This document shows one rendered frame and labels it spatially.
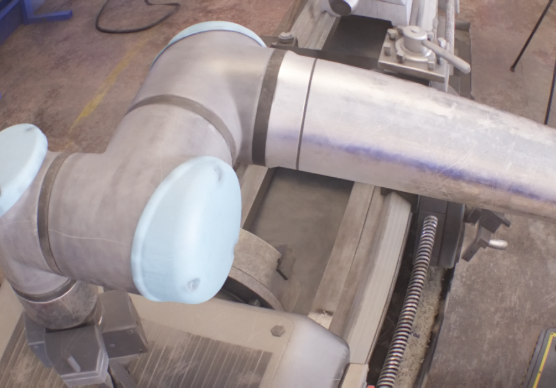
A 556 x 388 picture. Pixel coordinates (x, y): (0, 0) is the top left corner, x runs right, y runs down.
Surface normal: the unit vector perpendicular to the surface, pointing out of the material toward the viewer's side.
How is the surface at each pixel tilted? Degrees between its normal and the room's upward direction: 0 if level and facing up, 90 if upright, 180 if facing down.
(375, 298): 36
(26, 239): 68
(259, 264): 41
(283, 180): 13
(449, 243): 90
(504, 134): 19
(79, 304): 91
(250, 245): 30
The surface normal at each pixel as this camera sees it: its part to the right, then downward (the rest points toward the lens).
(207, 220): 0.96, 0.14
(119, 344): 0.29, 0.66
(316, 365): 0.61, -0.40
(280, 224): -0.18, -0.44
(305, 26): -0.09, -0.71
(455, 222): -0.29, 0.70
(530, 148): -0.04, -0.25
